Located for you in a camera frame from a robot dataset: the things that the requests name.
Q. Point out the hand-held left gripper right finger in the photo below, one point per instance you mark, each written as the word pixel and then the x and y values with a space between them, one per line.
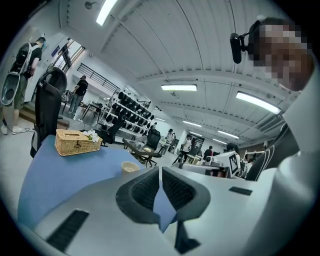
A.
pixel 182 192

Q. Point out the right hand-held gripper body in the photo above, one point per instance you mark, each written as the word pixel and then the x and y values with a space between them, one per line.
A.
pixel 233 162

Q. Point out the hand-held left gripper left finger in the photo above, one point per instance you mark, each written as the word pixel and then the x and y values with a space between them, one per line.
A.
pixel 142 192

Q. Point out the beige bowl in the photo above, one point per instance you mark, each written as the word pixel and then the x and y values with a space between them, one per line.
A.
pixel 128 172
pixel 130 165

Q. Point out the ceiling strip light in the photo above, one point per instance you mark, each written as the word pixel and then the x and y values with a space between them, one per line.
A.
pixel 228 134
pixel 192 123
pixel 106 11
pixel 178 87
pixel 257 102

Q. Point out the beige plate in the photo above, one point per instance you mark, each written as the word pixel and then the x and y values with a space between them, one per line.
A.
pixel 147 149

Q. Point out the brown glass-top side table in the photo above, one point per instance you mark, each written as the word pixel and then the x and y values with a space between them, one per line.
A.
pixel 136 146

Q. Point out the black printed t-shirt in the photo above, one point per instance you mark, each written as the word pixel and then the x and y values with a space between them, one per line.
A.
pixel 282 145

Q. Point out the black office chair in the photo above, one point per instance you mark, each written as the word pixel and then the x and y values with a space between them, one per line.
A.
pixel 48 107
pixel 153 138
pixel 111 132

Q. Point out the blue tablecloth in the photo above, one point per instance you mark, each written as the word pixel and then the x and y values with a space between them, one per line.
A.
pixel 62 180

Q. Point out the wicker tissue box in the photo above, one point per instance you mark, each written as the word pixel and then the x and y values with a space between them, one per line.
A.
pixel 75 147

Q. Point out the white shelf rack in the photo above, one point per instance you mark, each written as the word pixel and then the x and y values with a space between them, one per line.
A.
pixel 108 107

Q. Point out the row of black bags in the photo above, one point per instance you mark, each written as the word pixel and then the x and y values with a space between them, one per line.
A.
pixel 123 96

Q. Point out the person's head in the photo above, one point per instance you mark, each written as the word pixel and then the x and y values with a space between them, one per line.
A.
pixel 282 57

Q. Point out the black metal railing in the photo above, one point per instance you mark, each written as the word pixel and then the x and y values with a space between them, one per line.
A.
pixel 100 77

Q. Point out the grey plastic shell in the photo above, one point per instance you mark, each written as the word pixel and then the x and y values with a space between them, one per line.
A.
pixel 10 87

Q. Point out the black head-mounted camera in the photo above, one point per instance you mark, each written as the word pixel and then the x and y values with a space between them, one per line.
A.
pixel 235 48

